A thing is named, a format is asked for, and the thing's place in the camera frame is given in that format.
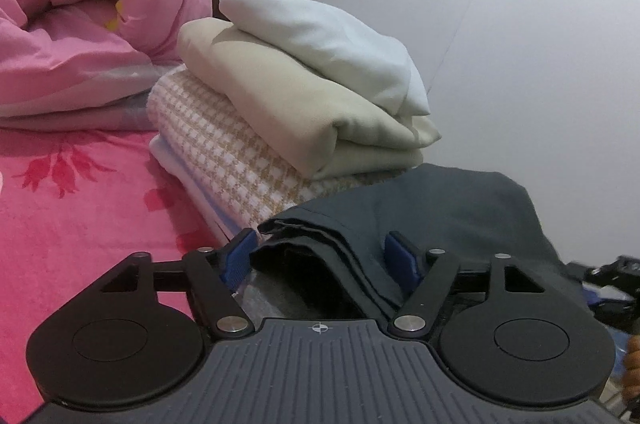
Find pink and blue quilt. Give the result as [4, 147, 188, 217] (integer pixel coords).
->
[0, 0, 215, 132]

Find person's right hand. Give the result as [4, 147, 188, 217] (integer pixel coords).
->
[622, 334, 640, 405]

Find purple folded cloth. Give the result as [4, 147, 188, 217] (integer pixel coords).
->
[149, 138, 241, 245]

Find pink floral bed sheet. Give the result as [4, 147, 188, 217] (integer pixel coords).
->
[0, 126, 236, 405]

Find dark grey garment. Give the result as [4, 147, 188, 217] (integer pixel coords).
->
[250, 164, 596, 320]

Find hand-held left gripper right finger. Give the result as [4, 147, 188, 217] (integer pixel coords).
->
[382, 231, 546, 339]

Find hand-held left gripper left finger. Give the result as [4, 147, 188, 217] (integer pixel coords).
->
[102, 228, 258, 339]

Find beige folded cloth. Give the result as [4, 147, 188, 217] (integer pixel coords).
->
[177, 18, 442, 181]

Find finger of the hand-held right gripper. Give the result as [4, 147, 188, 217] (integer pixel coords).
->
[567, 256, 640, 305]

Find white folded cloth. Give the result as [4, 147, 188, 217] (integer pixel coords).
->
[218, 0, 432, 117]

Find pink checked folded cloth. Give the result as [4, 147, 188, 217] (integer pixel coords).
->
[147, 71, 416, 235]

